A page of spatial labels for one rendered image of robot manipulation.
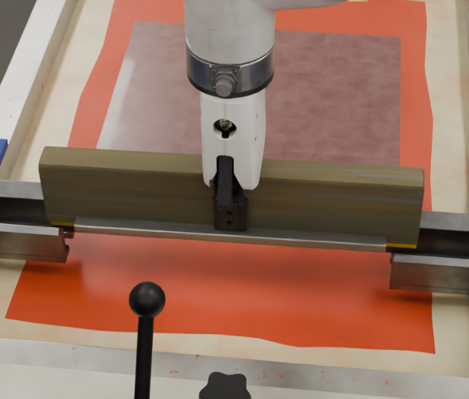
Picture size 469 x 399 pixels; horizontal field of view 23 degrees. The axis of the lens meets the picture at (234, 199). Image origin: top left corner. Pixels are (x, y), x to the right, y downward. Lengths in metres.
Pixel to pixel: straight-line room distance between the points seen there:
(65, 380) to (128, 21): 0.66
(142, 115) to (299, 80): 0.20
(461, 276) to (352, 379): 0.16
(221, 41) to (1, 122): 0.43
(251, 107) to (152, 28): 0.54
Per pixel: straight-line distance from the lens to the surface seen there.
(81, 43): 1.48
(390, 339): 1.11
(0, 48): 3.18
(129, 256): 1.18
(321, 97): 1.38
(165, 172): 1.06
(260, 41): 0.94
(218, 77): 0.95
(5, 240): 1.14
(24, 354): 1.06
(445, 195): 1.26
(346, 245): 1.08
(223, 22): 0.92
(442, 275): 1.11
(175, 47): 1.46
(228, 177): 1.00
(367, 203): 1.06
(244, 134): 0.97
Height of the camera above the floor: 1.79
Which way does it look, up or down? 42 degrees down
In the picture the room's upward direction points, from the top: straight up
